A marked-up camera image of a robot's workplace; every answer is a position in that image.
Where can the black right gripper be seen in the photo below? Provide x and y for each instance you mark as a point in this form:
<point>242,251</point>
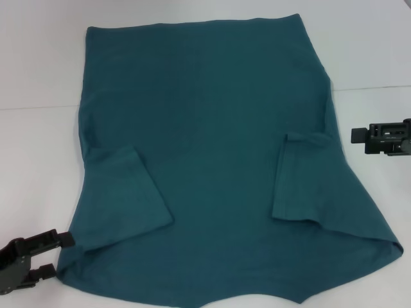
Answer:
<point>390,138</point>

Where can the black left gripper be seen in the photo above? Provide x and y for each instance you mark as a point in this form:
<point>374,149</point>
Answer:
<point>13,266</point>

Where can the teal blue t-shirt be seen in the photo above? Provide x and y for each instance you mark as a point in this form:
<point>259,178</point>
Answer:
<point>208,160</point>

